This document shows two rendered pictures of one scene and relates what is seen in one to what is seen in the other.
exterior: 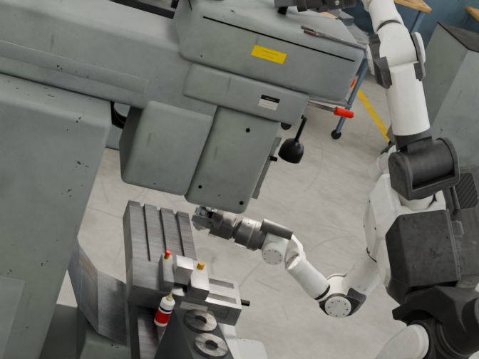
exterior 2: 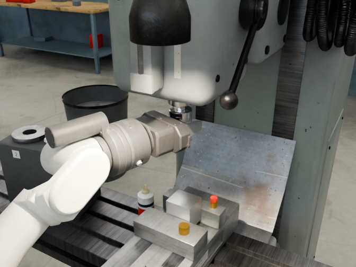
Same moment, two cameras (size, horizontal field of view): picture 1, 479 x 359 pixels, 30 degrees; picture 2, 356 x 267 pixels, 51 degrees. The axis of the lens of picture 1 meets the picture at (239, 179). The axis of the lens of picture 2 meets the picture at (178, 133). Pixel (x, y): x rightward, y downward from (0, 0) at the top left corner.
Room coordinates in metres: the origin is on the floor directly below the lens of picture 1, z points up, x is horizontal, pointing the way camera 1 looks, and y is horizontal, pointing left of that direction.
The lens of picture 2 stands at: (2.83, -0.40, 1.54)
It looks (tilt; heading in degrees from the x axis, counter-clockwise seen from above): 25 degrees down; 138
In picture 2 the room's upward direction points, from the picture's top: straight up
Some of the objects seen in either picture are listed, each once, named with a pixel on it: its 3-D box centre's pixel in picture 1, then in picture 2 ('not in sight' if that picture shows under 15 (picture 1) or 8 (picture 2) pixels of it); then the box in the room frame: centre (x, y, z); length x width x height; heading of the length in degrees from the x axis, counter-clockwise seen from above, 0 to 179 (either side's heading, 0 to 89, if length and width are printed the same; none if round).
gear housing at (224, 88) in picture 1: (239, 78); not in sight; (2.32, 0.10, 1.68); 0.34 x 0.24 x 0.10; 108
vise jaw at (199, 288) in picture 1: (197, 279); (170, 232); (2.35, 0.01, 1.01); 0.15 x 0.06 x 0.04; 16
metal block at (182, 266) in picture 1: (182, 270); (184, 210); (2.34, 0.06, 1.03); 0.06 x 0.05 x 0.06; 16
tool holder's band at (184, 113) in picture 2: (206, 208); (180, 110); (2.33, 0.06, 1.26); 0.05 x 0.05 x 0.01
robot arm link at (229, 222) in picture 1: (232, 228); (143, 139); (2.33, -0.03, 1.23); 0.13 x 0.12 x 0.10; 1
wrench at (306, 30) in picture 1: (345, 41); not in sight; (2.28, -0.12, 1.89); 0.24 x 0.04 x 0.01; 109
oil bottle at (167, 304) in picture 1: (165, 308); (145, 203); (2.20, 0.06, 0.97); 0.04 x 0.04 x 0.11
